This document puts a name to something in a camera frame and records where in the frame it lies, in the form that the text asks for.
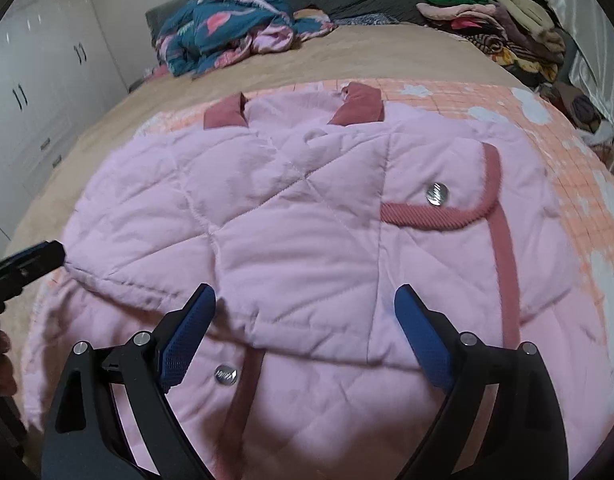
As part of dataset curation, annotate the floral basket of clothes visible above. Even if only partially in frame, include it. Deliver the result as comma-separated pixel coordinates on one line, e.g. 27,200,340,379
534,80,614,161

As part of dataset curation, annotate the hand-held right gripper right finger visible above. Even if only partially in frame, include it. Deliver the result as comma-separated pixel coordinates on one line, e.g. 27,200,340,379
394,284,570,480

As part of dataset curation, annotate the cream satin curtain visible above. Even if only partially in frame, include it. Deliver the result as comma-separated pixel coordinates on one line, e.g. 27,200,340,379
547,0,614,181

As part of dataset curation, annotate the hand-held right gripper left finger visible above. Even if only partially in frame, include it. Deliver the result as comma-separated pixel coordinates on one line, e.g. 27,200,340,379
41,282,218,480

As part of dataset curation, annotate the dark patterned pillow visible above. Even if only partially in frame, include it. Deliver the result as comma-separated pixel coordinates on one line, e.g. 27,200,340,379
332,12,402,29

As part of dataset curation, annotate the orange plaid bear blanket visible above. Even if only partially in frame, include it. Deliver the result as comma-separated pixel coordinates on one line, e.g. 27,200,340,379
34,77,614,361

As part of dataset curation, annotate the white wardrobe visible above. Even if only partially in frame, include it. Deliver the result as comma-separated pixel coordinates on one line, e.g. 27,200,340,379
0,0,130,241

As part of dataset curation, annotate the pile of folded clothes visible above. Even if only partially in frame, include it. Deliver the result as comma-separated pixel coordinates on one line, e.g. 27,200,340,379
417,0,568,83

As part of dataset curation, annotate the blue flamingo print quilt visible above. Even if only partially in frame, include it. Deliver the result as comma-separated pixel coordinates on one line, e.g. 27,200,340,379
154,0,335,78

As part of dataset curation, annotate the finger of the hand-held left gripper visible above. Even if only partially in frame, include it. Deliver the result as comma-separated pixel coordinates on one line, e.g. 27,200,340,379
0,241,66,287

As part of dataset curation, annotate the pink quilted jacket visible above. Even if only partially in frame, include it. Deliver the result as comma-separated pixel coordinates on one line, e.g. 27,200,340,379
22,81,614,480

